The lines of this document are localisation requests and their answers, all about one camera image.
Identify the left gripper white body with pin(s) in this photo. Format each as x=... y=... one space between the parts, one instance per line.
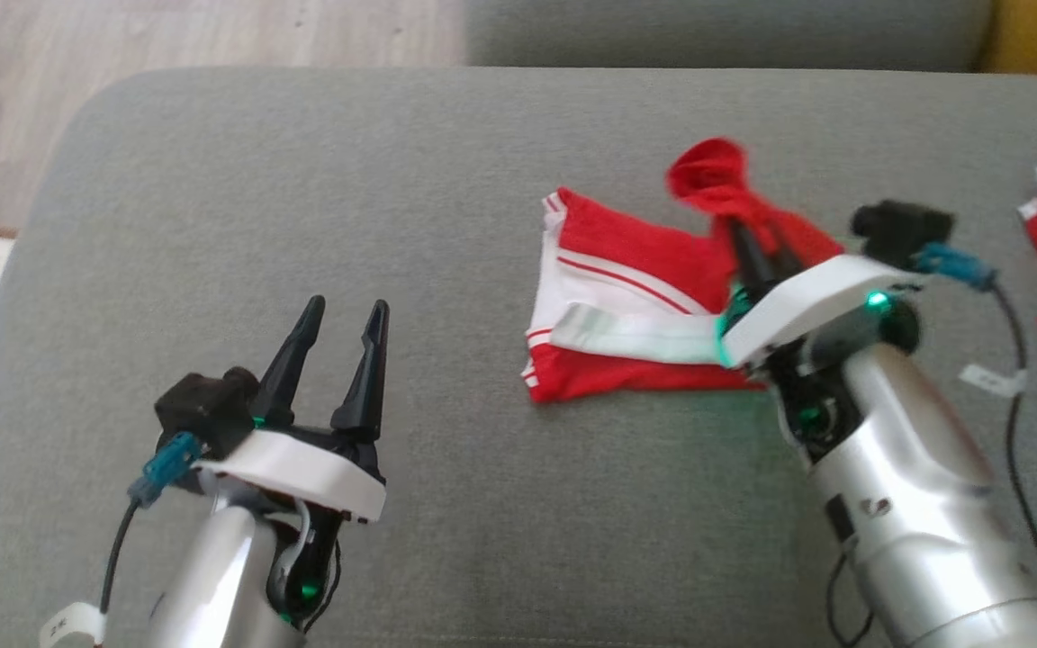
x=302 y=472

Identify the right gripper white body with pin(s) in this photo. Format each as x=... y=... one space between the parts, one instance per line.
x=807 y=301

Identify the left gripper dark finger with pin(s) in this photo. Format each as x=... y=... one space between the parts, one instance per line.
x=365 y=378
x=289 y=369

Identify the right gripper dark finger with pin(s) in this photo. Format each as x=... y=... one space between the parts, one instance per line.
x=784 y=252
x=752 y=265

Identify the red white lettered jersey shirt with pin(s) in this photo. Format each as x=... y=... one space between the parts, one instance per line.
x=626 y=243

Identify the left white grey robot arm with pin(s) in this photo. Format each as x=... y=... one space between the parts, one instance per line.
x=221 y=585

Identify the right white grey robot arm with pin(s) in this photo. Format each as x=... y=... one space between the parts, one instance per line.
x=915 y=486

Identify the large grey sofa seat cushion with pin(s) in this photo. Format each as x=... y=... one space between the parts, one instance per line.
x=302 y=198

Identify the grey sofa chaise cushion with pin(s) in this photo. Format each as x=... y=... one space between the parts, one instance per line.
x=725 y=31

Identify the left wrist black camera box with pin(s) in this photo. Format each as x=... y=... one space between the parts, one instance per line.
x=208 y=409

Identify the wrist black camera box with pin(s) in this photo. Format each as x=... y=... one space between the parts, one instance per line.
x=208 y=409
x=901 y=229

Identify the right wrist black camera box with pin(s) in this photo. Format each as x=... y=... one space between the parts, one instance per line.
x=901 y=229

